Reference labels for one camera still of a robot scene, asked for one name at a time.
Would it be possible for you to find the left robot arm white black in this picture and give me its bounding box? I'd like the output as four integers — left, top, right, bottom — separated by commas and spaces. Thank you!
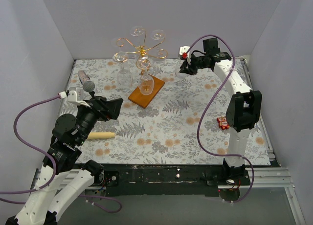
6, 96, 123, 225

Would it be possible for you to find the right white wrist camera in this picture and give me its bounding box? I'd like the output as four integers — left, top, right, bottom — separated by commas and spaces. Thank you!
179, 45, 190, 60

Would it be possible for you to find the microphone on black stand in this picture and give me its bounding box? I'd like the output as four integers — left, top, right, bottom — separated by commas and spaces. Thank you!
78, 70, 106, 109

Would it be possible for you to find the ribbed clear wine glass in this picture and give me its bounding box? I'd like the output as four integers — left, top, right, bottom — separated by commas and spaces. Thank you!
117, 61, 133, 89

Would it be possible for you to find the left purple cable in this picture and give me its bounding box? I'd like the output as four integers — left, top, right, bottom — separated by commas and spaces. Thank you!
0, 91, 123, 213

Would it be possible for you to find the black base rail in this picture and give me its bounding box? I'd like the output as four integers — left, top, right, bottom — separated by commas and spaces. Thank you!
88, 164, 227, 197

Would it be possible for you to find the wooden pestle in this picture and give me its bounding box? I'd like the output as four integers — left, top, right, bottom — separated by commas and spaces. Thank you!
88, 132, 115, 139

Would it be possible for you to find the red owl toy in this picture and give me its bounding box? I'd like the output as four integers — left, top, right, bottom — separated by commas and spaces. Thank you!
217, 116, 230, 131

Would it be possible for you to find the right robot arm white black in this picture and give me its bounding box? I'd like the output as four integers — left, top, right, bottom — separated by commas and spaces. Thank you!
179, 34, 262, 185

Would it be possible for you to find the round clear wine glass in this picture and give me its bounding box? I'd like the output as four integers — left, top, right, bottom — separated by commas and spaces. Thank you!
111, 37, 129, 63

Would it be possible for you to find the floral patterned table mat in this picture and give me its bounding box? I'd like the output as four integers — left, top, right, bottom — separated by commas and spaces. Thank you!
46, 58, 264, 165

